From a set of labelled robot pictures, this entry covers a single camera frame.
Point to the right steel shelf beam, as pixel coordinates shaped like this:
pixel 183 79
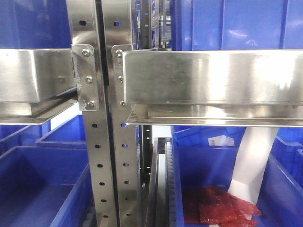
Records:
pixel 235 87

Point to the steel shelf beam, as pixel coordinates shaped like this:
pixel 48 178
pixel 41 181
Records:
pixel 235 87
pixel 35 85

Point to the left steel shelf beam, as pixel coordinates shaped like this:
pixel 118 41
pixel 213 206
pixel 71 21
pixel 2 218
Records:
pixel 35 85

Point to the lower middle blue bin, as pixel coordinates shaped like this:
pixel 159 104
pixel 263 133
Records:
pixel 197 164

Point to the blue bin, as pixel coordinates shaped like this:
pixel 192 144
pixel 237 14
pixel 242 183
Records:
pixel 281 197
pixel 197 164
pixel 236 24
pixel 70 134
pixel 44 187
pixel 32 24

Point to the white label tag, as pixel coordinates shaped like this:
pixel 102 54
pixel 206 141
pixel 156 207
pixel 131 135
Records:
pixel 221 140

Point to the lower left rear blue bin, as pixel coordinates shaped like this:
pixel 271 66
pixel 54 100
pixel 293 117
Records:
pixel 70 134

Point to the right perforated steel upright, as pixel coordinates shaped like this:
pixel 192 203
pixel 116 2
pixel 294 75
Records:
pixel 120 38

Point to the perforated steel upright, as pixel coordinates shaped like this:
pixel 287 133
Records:
pixel 120 38
pixel 92 98

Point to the upper right blue bin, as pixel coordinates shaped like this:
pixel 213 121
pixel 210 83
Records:
pixel 236 24

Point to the red plastic bags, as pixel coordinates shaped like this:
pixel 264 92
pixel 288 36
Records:
pixel 214 206

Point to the left perforated steel upright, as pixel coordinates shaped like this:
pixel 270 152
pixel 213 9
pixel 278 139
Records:
pixel 92 98

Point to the lower left front blue bin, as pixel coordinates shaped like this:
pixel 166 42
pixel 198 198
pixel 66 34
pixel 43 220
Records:
pixel 44 187

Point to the upper left blue bin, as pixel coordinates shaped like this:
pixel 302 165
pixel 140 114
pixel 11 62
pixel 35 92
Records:
pixel 32 24

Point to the lower right blue bin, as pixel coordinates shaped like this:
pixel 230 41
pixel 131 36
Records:
pixel 281 197

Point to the metal roller rail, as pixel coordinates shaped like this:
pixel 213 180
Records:
pixel 161 207

